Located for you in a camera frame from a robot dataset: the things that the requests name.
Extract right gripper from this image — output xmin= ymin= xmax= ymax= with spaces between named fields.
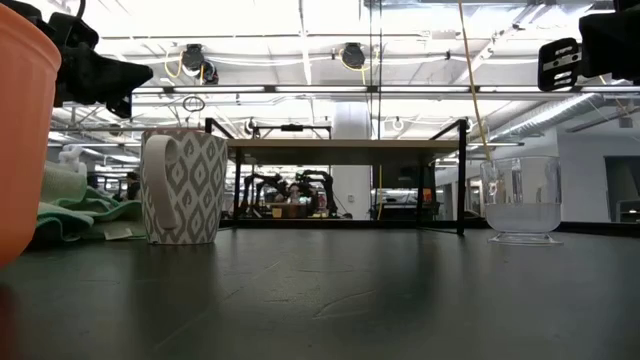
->
xmin=537 ymin=0 xmax=640 ymax=93

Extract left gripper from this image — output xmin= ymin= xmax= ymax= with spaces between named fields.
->
xmin=52 ymin=42 xmax=154 ymax=120

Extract orange plastic mug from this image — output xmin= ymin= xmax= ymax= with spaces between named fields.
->
xmin=0 ymin=3 xmax=62 ymax=269

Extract grey white patterned mug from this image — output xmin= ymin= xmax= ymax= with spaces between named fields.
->
xmin=139 ymin=128 xmax=229 ymax=246

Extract clear plastic cup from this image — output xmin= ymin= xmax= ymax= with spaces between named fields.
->
xmin=479 ymin=155 xmax=564 ymax=246

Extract person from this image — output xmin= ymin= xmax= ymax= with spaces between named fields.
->
xmin=124 ymin=171 xmax=143 ymax=202

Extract green microfibre cloth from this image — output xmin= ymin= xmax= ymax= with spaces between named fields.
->
xmin=29 ymin=159 xmax=149 ymax=246

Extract overhead light bar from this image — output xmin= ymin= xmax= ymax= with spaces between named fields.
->
xmin=132 ymin=84 xmax=640 ymax=96

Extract background black robot arms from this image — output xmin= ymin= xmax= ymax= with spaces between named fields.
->
xmin=239 ymin=169 xmax=341 ymax=220

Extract silver ventilation duct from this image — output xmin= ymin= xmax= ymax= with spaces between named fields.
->
xmin=492 ymin=92 xmax=601 ymax=142

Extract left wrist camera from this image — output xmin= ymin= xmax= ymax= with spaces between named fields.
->
xmin=47 ymin=12 xmax=100 ymax=51

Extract black ceiling cable reel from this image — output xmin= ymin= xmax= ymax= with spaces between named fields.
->
xmin=341 ymin=42 xmax=367 ymax=70
xmin=179 ymin=43 xmax=220 ymax=85

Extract white plastic bracket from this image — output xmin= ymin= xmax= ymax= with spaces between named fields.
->
xmin=58 ymin=144 xmax=85 ymax=176

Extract yellow cable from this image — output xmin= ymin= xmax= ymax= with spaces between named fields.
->
xmin=457 ymin=0 xmax=494 ymax=162

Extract black hanging cable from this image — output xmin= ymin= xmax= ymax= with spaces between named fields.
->
xmin=368 ymin=0 xmax=384 ymax=221

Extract wooden shelf black frame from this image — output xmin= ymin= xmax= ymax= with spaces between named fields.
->
xmin=204 ymin=117 xmax=469 ymax=236

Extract black aluminium table frame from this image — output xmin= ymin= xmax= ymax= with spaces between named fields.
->
xmin=219 ymin=217 xmax=640 ymax=237

